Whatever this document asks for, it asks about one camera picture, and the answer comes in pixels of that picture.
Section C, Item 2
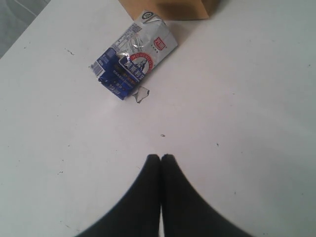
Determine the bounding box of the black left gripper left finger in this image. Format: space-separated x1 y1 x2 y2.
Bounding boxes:
79 155 161 237

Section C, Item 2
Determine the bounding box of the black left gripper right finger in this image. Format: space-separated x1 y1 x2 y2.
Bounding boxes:
161 154 250 237

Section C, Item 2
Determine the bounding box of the brown paper bag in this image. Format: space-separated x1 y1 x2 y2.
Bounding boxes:
119 0 220 21

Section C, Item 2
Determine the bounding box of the blue white milk carton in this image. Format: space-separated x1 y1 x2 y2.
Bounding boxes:
90 10 178 100

